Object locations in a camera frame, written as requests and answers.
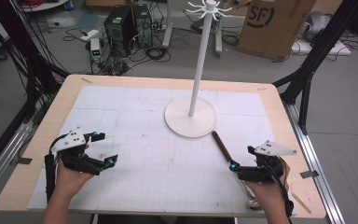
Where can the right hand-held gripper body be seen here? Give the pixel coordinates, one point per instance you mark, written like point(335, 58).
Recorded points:
point(262, 172)

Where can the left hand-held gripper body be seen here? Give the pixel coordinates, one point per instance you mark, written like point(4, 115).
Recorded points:
point(74, 155)

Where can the white hook rack stand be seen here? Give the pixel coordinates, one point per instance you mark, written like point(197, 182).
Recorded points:
point(199, 77)

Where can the person's right hand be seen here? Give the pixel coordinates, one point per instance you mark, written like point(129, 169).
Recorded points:
point(268, 193)

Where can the person's left hand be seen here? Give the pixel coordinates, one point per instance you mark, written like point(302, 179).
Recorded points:
point(70, 183)

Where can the wooden table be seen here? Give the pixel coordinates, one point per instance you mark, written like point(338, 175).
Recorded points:
point(48, 124)

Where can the grey tape piece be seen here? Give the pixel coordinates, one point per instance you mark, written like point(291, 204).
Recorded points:
point(309, 174)

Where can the white gridded mat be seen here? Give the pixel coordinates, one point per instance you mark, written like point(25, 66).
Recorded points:
point(155, 174)

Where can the black tape piece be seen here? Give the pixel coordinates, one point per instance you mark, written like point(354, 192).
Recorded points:
point(24, 160)

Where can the brown tape piece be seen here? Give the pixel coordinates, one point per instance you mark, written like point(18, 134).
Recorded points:
point(86, 80)

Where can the person's dark pants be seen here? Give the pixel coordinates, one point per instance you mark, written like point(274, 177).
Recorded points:
point(167, 220)

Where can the white device with green display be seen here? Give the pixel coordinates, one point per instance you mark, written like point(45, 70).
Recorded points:
point(95, 49)

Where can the white power strip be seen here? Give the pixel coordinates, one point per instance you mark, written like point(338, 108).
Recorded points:
point(89, 35)

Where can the black computer tower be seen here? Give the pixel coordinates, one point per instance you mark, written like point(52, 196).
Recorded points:
point(143, 26)
point(119, 31)

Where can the white stand leg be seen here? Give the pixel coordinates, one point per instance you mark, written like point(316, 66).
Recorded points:
point(167, 28)
point(218, 40)

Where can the white flat board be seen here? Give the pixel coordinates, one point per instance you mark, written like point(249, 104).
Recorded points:
point(323, 48)

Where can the brown cardboard box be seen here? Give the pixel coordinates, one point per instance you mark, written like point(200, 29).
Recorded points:
point(276, 28)

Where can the aluminium rail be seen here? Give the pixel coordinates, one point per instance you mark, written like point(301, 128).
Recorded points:
point(310, 155)
point(3, 161)

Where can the black frame strut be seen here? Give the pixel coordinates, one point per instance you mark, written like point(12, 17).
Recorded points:
point(310, 68)
point(28, 62)

